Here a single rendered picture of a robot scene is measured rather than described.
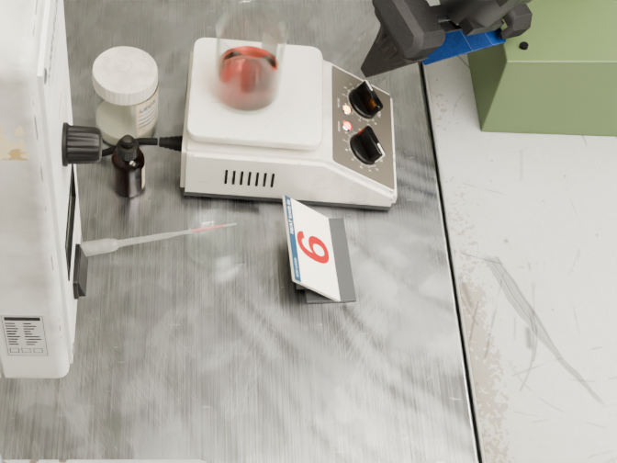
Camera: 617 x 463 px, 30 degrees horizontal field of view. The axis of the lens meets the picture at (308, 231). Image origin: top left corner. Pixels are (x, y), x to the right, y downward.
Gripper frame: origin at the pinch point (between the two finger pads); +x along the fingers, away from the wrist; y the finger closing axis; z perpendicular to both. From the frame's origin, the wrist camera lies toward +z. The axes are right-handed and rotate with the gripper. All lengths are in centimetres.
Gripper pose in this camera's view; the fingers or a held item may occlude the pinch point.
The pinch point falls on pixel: (418, 45)
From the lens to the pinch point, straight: 105.8
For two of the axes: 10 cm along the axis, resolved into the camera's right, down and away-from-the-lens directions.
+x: -5.9, 4.6, 6.6
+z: -4.9, -8.6, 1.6
